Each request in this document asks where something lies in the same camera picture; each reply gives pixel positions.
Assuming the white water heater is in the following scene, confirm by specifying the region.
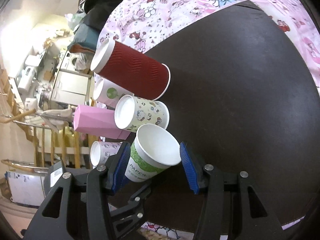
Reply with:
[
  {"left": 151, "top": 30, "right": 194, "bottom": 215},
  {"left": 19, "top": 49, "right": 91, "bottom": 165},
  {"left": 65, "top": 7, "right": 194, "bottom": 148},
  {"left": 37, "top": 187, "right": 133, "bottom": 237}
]
[{"left": 17, "top": 66, "right": 36, "bottom": 93}]

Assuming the wooden drying rack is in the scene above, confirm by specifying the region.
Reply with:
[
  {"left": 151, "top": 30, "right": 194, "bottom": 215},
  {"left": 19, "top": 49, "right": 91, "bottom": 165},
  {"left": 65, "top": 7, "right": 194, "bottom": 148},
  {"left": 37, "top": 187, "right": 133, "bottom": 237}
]
[{"left": 1, "top": 69, "right": 96, "bottom": 168}]

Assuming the pink hello kitty bedsheet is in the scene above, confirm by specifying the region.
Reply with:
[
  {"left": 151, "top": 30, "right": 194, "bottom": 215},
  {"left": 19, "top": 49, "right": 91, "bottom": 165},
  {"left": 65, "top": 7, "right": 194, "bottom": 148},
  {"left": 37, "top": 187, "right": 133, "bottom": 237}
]
[{"left": 97, "top": 0, "right": 319, "bottom": 232}]

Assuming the teal chair with clothes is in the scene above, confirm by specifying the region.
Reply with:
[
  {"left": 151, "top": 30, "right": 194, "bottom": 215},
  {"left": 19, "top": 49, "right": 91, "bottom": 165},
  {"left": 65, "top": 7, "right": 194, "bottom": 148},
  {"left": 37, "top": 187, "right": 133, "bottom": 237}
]
[{"left": 67, "top": 23, "right": 100, "bottom": 54}]

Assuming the red corrugated paper cup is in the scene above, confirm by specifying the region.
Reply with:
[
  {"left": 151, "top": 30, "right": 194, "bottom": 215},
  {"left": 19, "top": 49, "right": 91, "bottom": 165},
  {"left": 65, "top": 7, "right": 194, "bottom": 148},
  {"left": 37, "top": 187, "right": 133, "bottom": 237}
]
[{"left": 91, "top": 39, "right": 171, "bottom": 100}]

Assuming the black board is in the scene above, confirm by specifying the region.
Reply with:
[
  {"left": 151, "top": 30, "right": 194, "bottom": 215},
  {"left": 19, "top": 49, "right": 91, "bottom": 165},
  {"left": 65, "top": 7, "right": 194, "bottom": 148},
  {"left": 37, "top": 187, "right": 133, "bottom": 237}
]
[{"left": 147, "top": 1, "right": 319, "bottom": 224}]

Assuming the pink hello kitty paper cup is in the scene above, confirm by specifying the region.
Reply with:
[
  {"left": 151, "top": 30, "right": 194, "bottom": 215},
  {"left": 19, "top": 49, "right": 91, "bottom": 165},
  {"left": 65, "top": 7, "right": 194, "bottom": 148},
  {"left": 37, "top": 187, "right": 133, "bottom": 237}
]
[{"left": 90, "top": 141, "right": 122, "bottom": 166}]

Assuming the pink hexagonal cup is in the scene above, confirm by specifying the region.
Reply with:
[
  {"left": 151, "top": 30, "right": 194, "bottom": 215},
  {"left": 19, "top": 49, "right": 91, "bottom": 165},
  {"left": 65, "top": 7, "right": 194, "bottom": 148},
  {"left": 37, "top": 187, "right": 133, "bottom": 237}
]
[{"left": 73, "top": 105, "right": 130, "bottom": 140}]

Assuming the white cup green tree logo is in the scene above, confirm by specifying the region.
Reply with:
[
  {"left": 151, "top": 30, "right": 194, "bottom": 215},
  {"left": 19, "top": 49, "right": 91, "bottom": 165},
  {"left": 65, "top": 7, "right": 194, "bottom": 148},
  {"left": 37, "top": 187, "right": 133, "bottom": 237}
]
[{"left": 93, "top": 78, "right": 134, "bottom": 108}]

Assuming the white washing machine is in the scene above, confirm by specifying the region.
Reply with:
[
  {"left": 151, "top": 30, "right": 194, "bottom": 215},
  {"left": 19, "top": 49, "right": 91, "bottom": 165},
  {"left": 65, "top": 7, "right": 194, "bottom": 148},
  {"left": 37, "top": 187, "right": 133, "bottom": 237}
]
[{"left": 60, "top": 51, "right": 86, "bottom": 72}]

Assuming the white plastic bag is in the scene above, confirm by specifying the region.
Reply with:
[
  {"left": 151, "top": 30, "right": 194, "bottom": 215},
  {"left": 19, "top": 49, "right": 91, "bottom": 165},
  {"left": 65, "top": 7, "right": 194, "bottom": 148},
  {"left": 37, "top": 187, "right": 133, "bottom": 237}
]
[{"left": 65, "top": 12, "right": 86, "bottom": 30}]

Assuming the pile of dark clothes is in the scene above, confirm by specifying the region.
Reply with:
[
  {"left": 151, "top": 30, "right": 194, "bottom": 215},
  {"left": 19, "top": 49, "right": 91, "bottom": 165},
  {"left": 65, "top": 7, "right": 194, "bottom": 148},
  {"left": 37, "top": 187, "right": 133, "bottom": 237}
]
[{"left": 78, "top": 0, "right": 123, "bottom": 31}]

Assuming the white cup cartoon animal print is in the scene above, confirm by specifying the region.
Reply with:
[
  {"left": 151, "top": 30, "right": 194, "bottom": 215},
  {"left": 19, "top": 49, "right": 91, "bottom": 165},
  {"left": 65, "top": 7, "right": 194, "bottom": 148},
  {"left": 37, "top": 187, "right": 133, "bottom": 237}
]
[{"left": 114, "top": 95, "right": 170, "bottom": 133}]

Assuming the white cup green band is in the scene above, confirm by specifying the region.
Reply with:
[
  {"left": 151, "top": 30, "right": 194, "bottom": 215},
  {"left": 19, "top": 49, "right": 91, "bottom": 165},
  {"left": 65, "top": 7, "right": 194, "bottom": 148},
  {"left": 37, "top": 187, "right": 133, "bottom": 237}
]
[{"left": 125, "top": 124, "right": 181, "bottom": 183}]

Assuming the white kitchen cabinet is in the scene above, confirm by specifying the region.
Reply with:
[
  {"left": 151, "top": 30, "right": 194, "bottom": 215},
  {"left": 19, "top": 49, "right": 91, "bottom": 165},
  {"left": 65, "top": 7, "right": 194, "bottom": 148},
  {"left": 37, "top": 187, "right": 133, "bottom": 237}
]
[{"left": 50, "top": 71, "right": 91, "bottom": 106}]

